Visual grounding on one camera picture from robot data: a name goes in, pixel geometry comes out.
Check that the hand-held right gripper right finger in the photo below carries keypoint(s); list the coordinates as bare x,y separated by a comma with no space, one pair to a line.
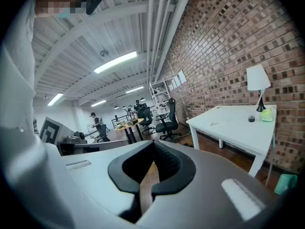
202,187

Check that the white paper sheet on wall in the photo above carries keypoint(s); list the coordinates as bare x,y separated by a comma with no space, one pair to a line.
171,86
182,76
174,83
177,80

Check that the person's face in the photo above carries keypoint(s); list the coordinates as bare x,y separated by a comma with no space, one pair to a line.
54,1

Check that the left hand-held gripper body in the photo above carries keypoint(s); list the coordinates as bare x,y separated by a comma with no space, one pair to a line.
51,131

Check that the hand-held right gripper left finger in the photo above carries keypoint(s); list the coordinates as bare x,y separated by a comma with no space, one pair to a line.
95,175

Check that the teal face mask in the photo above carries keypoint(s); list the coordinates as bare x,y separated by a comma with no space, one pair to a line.
64,15

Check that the white shade table lamp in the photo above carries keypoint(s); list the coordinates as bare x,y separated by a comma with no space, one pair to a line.
257,77

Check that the person's shirt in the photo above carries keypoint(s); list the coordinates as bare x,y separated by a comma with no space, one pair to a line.
16,68

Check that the clear cup with dark liquid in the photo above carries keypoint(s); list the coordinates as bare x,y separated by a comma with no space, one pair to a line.
251,119

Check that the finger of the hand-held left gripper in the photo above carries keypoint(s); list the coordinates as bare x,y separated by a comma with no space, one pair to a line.
112,144

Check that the yellow round table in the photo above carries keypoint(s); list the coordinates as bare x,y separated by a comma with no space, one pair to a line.
124,127

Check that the green plastic bin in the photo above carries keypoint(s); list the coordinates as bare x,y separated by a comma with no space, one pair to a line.
286,184

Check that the white metal shelf rack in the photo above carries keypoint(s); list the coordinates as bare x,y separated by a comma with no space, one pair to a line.
159,102

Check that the long white ceiling light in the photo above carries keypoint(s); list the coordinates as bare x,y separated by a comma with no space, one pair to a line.
55,99
134,90
98,103
115,62

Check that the black office chair with headrest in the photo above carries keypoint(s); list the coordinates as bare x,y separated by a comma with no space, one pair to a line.
172,113

